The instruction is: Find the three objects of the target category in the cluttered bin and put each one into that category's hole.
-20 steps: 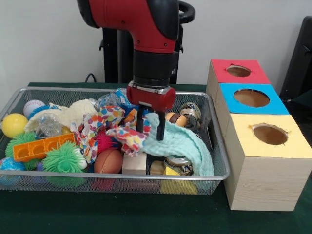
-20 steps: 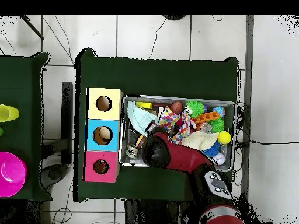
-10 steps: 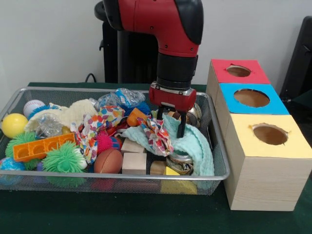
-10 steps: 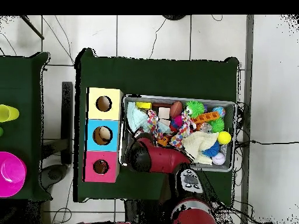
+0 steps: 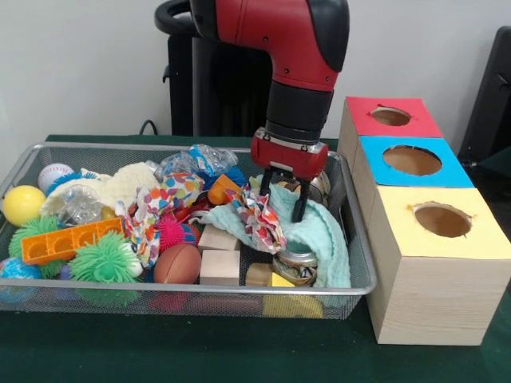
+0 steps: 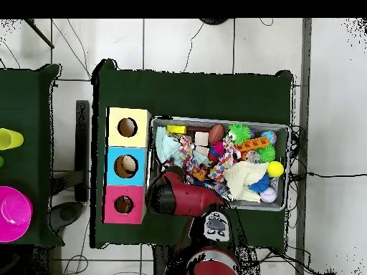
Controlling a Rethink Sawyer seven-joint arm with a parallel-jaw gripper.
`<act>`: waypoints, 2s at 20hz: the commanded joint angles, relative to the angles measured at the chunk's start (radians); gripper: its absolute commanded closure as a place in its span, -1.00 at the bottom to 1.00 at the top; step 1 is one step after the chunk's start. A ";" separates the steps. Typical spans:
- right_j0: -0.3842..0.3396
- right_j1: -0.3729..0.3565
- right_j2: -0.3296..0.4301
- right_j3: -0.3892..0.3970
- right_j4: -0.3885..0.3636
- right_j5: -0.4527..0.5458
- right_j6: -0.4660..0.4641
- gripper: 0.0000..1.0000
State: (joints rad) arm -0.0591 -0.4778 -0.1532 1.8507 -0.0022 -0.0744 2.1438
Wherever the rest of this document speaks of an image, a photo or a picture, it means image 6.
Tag yellow-green plastic cup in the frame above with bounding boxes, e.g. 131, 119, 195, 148
0, 127, 24, 151

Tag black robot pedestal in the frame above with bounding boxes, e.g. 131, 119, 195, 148
153, 244, 190, 275

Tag black round base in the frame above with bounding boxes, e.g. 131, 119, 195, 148
199, 18, 229, 26

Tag pale wooden cube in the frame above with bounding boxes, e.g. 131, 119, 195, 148
194, 145, 211, 158
194, 130, 210, 147

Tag black rod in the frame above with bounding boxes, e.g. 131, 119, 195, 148
24, 18, 55, 49

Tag grey rounded stand foot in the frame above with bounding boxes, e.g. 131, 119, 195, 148
49, 201, 85, 233

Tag shallow wire mesh bin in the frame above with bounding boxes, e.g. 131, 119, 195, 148
146, 115, 291, 212

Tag orange building block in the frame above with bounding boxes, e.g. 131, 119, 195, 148
234, 136, 271, 153

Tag dark green table cloth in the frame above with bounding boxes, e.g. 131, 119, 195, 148
90, 58, 295, 249
0, 63, 65, 248

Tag black flat panel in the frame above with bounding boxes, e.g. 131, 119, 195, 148
75, 100, 90, 203

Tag cream knitted cloth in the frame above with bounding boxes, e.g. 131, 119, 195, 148
223, 160, 270, 203

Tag colourful dotted cloth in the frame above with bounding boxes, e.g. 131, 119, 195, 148
178, 134, 242, 185

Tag white baseball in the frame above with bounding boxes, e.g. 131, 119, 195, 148
259, 186, 278, 203

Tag brown toy football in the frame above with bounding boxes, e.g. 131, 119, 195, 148
207, 123, 225, 146

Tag wooden box with three holes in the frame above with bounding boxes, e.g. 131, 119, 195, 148
101, 107, 152, 225

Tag mint green quilted cloth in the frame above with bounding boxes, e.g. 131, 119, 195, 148
154, 125, 184, 168

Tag yellow ball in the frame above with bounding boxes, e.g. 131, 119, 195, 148
267, 160, 285, 178

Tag pink plastic bowl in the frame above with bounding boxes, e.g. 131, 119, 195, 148
0, 185, 34, 243

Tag green spiky ball with eyes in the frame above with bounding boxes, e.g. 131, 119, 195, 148
227, 122, 252, 145

